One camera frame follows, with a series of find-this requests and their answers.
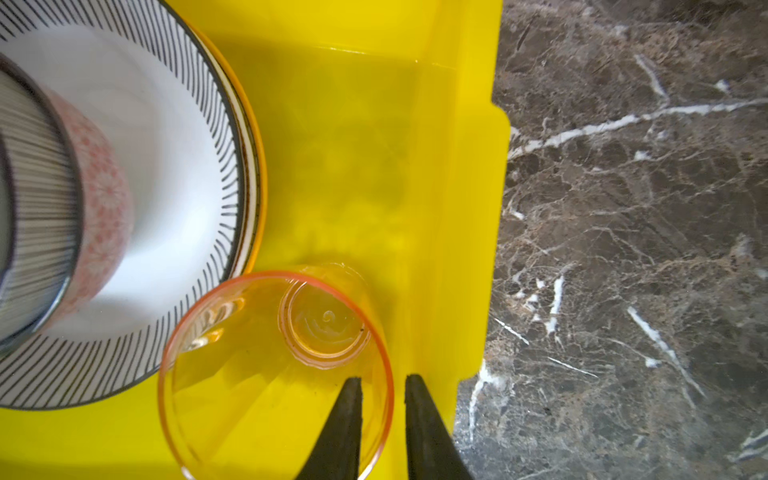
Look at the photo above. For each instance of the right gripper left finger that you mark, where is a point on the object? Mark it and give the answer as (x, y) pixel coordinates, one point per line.
(336, 453)

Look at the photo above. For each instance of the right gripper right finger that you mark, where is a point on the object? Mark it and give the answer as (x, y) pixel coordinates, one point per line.
(431, 452)

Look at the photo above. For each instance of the pink glass cup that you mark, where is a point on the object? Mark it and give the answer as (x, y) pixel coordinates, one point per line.
(249, 377)

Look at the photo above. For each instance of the black floral pattern bowl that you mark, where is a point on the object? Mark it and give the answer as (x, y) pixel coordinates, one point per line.
(108, 209)

